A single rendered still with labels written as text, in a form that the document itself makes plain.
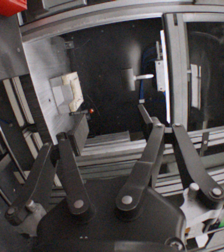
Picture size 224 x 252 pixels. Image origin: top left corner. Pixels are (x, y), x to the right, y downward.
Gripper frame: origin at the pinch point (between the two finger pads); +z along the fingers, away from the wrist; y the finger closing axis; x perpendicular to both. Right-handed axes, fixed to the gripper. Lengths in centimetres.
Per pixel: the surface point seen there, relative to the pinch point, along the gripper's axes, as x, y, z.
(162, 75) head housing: 0.3, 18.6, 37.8
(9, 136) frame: -15, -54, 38
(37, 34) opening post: 19.4, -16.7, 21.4
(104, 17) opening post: 19.2, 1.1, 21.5
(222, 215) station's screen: -67, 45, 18
